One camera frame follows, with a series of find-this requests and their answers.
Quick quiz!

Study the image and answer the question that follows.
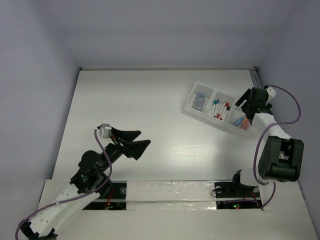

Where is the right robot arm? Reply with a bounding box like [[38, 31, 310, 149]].
[[235, 85, 304, 186]]

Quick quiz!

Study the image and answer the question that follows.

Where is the red whiteboard marker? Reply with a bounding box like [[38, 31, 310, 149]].
[[216, 102, 229, 119], [216, 102, 226, 119]]

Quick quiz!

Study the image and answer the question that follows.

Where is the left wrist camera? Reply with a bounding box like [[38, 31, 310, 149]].
[[94, 123, 112, 141]]

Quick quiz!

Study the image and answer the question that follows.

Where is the orange highlighter pen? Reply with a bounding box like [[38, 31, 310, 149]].
[[241, 118, 250, 131]]

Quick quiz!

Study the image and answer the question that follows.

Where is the paper clip jar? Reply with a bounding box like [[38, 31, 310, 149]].
[[195, 92, 207, 100], [192, 99, 204, 111]]

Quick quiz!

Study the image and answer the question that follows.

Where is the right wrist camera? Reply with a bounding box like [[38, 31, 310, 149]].
[[264, 85, 277, 104]]

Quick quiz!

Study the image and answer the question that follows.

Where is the black whiteboard marker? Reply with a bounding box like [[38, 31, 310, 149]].
[[220, 106, 230, 121]]

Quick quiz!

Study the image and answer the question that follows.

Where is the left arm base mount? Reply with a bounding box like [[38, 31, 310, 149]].
[[83, 181, 127, 211]]

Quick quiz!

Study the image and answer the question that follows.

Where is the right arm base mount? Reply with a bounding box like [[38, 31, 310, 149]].
[[210, 170, 262, 210]]

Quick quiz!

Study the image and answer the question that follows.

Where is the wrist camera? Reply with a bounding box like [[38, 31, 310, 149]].
[[264, 85, 277, 104], [94, 123, 112, 141]]

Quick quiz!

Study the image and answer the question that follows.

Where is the blue highlighter pen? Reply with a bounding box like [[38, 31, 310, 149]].
[[232, 116, 246, 127]]

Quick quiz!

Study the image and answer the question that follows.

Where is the white compartment organizer tray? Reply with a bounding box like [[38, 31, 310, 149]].
[[182, 82, 250, 137]]

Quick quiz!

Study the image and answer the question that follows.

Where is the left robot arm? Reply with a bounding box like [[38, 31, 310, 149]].
[[14, 123, 151, 240]]

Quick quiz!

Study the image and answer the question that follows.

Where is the pink highlighter pen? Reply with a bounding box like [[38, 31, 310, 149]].
[[240, 118, 248, 131]]

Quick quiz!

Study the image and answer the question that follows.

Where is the green whiteboard marker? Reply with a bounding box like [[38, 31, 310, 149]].
[[213, 99, 220, 118]]

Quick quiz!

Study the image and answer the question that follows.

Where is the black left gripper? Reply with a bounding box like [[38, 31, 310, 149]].
[[98, 126, 151, 172]]

